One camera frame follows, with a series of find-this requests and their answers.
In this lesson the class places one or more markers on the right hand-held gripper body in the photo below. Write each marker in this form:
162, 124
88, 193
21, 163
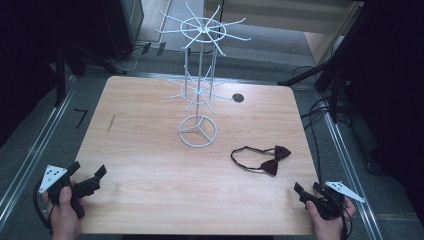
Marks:
336, 191

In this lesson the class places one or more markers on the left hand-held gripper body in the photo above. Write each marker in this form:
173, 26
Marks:
53, 176

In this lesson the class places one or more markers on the dark red bow tie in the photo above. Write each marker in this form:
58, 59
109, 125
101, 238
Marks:
281, 152

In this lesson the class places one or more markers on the person's right hand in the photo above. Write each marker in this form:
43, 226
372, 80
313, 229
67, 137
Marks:
328, 230

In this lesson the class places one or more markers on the person's left hand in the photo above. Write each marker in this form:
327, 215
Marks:
65, 220

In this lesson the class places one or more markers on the black metal stand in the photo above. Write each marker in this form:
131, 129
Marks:
60, 73
333, 80

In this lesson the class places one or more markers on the round black table grommet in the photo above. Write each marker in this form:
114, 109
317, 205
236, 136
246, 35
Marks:
238, 97

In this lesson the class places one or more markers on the dark cabinet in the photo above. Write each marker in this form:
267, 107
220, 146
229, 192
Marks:
123, 26

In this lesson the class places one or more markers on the metal floor rail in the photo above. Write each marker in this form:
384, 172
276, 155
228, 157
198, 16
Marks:
33, 151
350, 173

